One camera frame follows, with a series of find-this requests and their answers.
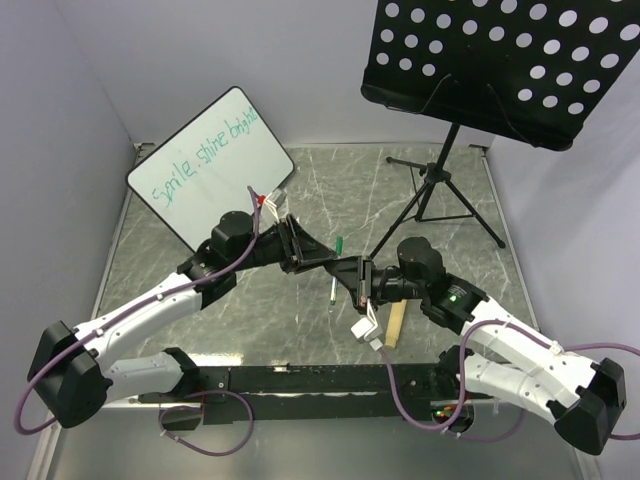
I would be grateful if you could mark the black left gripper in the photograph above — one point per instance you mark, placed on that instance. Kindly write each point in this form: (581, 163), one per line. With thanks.
(308, 250)

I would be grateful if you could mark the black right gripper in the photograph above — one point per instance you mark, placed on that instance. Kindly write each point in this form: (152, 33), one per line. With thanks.
(357, 274)

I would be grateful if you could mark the white whiteboard with black frame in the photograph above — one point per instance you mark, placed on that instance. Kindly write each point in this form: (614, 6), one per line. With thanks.
(208, 167)

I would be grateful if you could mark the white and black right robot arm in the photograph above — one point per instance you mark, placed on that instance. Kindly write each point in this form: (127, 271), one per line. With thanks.
(498, 355)

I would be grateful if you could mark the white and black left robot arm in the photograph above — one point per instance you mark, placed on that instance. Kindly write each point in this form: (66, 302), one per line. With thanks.
(75, 371)

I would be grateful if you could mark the beige microphone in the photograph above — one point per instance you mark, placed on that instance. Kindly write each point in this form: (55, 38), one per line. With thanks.
(395, 322)

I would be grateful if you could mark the black perforated music stand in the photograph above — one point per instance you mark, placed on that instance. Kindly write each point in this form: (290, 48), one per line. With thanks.
(556, 82)

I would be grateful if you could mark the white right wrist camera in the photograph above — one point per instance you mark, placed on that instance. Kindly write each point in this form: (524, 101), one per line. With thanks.
(367, 329)

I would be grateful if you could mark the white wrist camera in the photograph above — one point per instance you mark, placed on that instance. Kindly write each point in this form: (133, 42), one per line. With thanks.
(367, 329)
(271, 203)

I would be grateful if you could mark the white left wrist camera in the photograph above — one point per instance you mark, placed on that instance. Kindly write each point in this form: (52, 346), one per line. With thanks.
(271, 203)

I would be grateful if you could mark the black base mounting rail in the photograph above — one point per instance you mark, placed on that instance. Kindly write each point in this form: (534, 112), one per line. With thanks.
(291, 392)

